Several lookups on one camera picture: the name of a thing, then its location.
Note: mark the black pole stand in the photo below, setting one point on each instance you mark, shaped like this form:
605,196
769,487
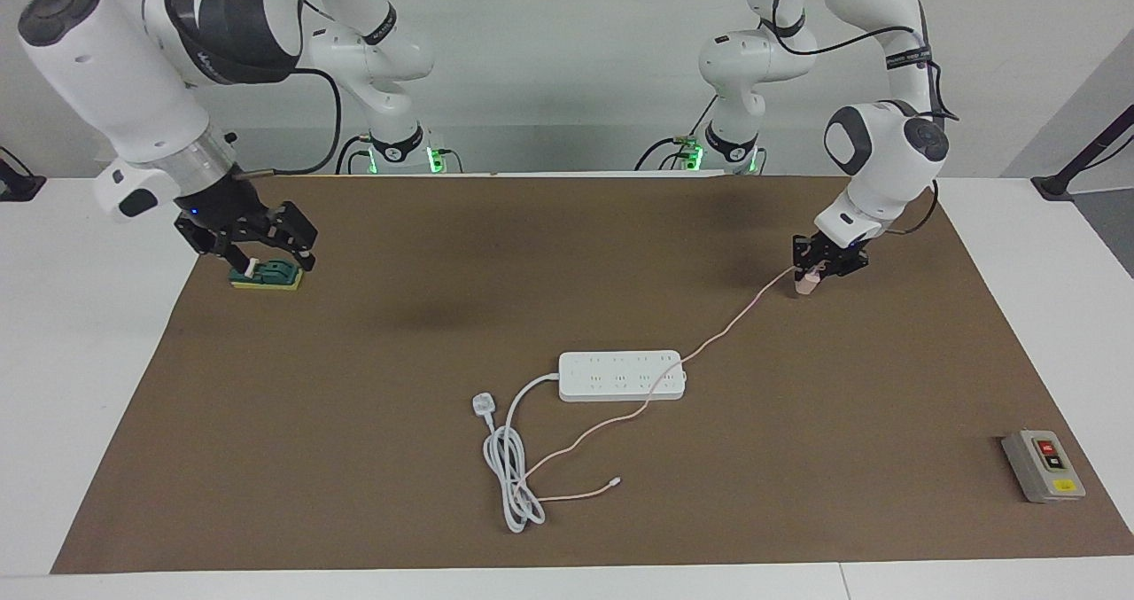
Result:
1054,185

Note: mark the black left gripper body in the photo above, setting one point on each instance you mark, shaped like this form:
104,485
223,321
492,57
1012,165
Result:
846,244

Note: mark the pink charger plug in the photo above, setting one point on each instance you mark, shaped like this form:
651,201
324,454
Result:
806,285

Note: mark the black clamp mount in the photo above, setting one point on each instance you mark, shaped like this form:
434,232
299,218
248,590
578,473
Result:
18,183

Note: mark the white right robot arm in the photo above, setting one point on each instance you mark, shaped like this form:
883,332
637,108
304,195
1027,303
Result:
106,77

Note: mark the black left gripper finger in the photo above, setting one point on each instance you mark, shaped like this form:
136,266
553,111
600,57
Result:
804,254
850,263

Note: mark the grey on-off switch box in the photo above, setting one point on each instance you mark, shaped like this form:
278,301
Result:
1036,471

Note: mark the green circuit board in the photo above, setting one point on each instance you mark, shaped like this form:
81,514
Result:
275,276

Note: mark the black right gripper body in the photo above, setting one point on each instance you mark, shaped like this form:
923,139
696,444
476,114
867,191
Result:
226,206

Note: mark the brown table mat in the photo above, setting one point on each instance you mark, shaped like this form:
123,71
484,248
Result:
443,458

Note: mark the white power strip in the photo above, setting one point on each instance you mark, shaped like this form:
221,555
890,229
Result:
611,378

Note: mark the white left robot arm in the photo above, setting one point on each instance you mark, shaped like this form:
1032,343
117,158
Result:
886,148

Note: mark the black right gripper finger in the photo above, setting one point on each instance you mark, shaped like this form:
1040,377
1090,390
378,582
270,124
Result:
217,250
292,232

